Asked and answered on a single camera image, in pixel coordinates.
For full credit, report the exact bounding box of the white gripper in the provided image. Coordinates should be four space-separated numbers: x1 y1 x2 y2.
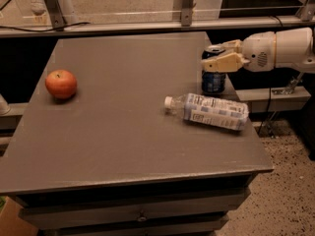
202 31 277 73

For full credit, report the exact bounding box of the blue pepsi can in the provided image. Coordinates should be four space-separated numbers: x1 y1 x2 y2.
202 45 225 94

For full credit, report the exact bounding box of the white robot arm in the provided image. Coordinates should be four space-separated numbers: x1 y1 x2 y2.
201 28 315 73

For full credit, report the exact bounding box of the blue plastic bottle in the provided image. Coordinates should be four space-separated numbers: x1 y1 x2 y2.
164 93 249 131

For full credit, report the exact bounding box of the grey cabinet drawer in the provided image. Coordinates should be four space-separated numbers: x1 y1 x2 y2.
20 187 250 230
42 213 229 236

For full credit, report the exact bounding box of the red apple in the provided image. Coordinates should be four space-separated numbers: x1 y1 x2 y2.
45 70 77 99

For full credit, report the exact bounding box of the metal drawer knob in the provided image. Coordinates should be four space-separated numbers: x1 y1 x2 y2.
137 214 148 222

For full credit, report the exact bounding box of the lower grey cabinet drawer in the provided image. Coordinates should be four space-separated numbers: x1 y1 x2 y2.
42 213 229 236

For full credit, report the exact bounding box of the cardboard box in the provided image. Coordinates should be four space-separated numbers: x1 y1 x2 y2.
0 197 38 236

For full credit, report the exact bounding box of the black cable at right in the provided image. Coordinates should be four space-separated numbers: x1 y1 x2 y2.
256 88 277 138

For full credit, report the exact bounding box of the middle metal bracket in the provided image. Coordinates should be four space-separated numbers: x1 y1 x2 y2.
180 0 194 27

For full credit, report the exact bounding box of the metal bracket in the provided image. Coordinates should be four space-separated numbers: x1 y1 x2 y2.
43 0 65 31
295 0 315 22
180 0 194 27

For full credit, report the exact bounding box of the right metal bracket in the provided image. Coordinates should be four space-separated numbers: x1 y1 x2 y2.
295 0 315 22

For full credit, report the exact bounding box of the left metal bracket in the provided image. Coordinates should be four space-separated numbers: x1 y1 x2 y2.
43 0 65 31

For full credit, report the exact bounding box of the black cable on ledge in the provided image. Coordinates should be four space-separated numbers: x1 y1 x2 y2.
0 21 92 33

